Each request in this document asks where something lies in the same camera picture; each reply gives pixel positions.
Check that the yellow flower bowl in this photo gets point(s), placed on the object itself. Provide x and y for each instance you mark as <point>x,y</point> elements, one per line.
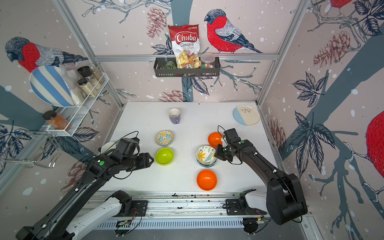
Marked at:
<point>206,154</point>

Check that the orange spice jar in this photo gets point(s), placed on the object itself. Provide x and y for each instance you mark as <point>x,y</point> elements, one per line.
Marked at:
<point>56,121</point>

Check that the blue white plate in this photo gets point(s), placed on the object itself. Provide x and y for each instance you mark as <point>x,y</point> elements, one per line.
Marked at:
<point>246,115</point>

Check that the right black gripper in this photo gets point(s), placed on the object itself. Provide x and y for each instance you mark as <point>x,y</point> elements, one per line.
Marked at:
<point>218,153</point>

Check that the small orange bowl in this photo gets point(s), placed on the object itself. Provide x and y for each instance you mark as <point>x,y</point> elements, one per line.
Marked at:
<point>215,139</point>

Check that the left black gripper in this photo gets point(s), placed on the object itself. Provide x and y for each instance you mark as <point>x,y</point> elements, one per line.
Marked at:
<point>146,160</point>

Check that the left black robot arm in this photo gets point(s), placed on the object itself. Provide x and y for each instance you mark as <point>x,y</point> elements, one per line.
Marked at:
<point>55,225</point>

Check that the red cassava chips bag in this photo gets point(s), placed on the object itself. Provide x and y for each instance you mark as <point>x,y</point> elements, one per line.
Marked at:
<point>185,42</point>

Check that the clear plastic container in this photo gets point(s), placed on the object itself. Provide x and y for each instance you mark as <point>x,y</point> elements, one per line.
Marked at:
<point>208,60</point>

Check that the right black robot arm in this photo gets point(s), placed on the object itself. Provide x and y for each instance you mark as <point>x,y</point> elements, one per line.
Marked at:
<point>285,200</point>

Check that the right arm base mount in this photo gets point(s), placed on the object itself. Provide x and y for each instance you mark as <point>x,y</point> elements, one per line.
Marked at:
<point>250,202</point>

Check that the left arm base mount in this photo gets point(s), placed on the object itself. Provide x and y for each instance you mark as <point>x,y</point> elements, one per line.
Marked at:
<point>128,206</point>

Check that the large orange bowl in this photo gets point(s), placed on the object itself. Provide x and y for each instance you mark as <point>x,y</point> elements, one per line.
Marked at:
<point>207,180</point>

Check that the purple mug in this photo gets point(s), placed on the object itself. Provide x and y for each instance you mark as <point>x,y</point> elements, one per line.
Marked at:
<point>175,116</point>

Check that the lime green bowl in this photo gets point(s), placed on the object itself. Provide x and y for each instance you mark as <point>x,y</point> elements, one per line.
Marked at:
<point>164,156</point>

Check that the blue striped plate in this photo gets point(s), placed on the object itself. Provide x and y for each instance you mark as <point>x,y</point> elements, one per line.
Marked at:
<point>48,85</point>

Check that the green item in basket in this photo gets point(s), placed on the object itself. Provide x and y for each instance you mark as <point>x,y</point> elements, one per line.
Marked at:
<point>170,65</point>

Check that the blue yellow patterned bowl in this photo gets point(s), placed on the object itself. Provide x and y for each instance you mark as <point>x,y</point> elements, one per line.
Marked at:
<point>164,138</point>

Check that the black lid spice jar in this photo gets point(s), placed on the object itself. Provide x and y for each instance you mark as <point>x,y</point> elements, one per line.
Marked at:
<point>86,73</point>
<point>87,88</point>

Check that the black wall basket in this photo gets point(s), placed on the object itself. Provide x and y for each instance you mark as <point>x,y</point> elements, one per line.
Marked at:
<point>161,71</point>

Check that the white wire shelf rack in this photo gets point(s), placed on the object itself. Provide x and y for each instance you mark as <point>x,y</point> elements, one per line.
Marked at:
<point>76,115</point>

